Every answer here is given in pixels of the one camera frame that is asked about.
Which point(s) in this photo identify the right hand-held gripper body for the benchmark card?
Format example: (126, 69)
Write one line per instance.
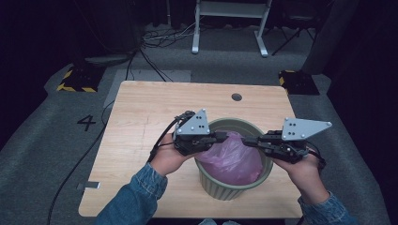
(286, 148)

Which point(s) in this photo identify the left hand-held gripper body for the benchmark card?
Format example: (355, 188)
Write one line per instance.
(194, 128)

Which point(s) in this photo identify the pink plastic bag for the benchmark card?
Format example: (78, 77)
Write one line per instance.
(233, 159)

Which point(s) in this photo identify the green plastic bucket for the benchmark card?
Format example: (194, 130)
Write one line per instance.
(219, 187)

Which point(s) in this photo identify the person's right hand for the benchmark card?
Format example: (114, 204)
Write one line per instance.
(305, 178)

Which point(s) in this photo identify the person's left hand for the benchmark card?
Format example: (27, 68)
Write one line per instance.
(165, 156)

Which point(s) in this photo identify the yellow black striped stand base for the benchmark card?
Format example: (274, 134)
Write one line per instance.
(298, 82)
(79, 79)

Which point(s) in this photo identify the person's legs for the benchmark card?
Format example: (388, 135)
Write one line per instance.
(219, 222)

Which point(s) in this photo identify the black tripod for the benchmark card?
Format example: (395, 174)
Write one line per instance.
(291, 39)

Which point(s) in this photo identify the grey tape tab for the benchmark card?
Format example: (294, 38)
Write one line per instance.
(89, 185)

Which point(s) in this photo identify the grey curtain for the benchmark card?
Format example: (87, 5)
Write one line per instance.
(331, 34)

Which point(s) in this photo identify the white metal desk frame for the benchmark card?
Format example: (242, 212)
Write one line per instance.
(230, 8)

